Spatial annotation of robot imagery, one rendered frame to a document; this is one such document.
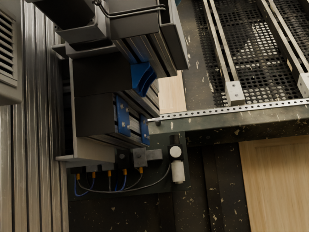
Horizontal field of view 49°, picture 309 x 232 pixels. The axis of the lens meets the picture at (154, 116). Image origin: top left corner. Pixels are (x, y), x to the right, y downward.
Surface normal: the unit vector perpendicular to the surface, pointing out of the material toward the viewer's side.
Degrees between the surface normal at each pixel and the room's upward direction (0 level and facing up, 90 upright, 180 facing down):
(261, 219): 90
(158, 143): 90
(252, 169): 90
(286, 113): 57
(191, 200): 90
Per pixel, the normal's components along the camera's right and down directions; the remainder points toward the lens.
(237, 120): -0.13, -0.69
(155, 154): -0.09, -0.18
